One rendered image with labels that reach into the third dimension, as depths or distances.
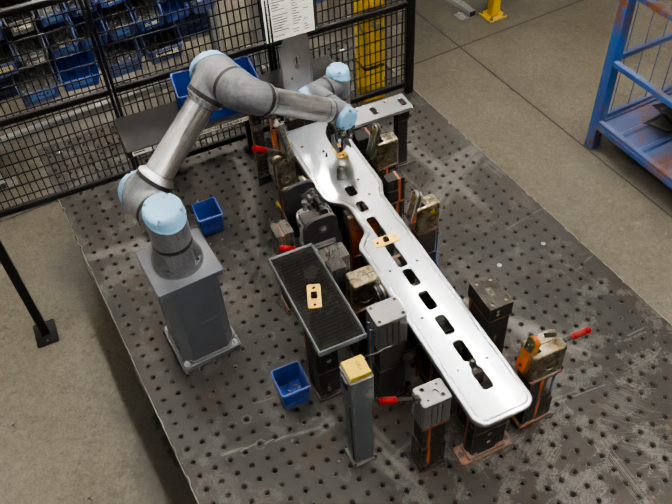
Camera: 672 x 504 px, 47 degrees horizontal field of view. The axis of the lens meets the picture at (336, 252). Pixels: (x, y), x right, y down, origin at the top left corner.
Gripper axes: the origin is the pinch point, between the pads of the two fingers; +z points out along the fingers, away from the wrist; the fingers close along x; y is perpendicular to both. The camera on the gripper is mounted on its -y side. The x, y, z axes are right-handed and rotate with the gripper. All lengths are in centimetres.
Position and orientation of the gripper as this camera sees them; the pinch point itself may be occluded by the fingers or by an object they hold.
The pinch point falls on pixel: (339, 147)
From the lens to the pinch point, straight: 279.0
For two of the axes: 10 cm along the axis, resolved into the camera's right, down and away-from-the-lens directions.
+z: 0.4, 6.6, 7.5
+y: 4.2, 6.7, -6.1
